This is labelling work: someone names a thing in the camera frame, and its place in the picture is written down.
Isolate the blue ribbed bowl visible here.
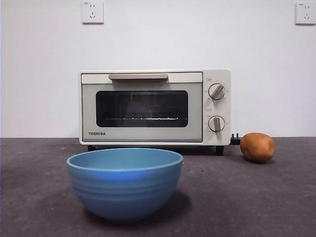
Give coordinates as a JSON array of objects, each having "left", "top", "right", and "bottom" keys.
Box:
[{"left": 66, "top": 147, "right": 184, "bottom": 223}]

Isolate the brown potato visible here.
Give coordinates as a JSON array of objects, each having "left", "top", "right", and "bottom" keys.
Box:
[{"left": 240, "top": 132, "right": 276, "bottom": 163}]

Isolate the cream oven knob beige grip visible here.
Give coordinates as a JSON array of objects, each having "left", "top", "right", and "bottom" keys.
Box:
[
  {"left": 208, "top": 115, "right": 226, "bottom": 134},
  {"left": 208, "top": 83, "right": 226, "bottom": 101}
]

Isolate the cream Toshiba toaster oven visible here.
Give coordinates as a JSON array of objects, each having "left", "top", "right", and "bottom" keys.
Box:
[{"left": 79, "top": 68, "right": 232, "bottom": 156}]

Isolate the metal oven wire rack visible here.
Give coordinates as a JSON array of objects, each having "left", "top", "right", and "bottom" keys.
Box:
[{"left": 103, "top": 117, "right": 188, "bottom": 122}]

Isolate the white wall socket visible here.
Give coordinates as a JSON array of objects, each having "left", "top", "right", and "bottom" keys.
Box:
[
  {"left": 82, "top": 1, "right": 104, "bottom": 25},
  {"left": 295, "top": 2, "right": 316, "bottom": 25}
]

